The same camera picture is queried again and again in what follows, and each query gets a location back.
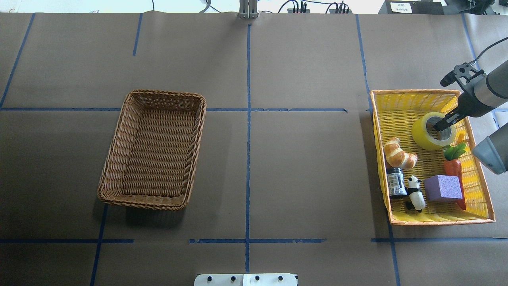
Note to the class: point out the small black jar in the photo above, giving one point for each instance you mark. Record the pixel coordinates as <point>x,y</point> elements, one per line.
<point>395,180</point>

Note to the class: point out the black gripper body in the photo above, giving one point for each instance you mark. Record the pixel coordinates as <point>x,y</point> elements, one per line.
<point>465,105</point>

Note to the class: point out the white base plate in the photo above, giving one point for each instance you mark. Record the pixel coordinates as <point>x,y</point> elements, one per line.
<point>247,279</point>

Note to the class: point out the yellow plastic basket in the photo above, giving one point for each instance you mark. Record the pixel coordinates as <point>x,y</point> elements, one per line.
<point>394,113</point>

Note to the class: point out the yellow tape roll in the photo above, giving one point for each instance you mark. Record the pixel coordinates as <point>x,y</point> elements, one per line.
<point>424,134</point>

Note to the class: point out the brown wicker basket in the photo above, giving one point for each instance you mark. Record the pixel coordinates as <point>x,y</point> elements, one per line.
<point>152,159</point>

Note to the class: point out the black box with label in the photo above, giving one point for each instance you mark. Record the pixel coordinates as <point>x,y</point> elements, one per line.
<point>411,7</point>

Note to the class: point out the toy croissant bread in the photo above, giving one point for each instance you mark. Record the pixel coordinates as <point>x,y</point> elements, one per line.
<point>397,157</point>

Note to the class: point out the purple foam block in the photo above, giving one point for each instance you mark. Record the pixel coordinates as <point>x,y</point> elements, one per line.
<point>443,188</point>

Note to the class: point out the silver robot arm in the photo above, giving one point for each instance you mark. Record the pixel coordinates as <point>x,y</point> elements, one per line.
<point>482,92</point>

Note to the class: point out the toy carrot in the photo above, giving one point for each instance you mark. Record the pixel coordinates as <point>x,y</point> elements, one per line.
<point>453,167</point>

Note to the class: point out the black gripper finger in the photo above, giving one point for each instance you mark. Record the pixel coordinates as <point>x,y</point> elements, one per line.
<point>451,114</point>
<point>446,123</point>

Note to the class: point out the panda figurine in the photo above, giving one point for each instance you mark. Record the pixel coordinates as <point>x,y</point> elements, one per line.
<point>415,199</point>

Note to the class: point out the aluminium frame post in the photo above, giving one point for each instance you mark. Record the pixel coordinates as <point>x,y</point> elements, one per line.
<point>248,9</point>

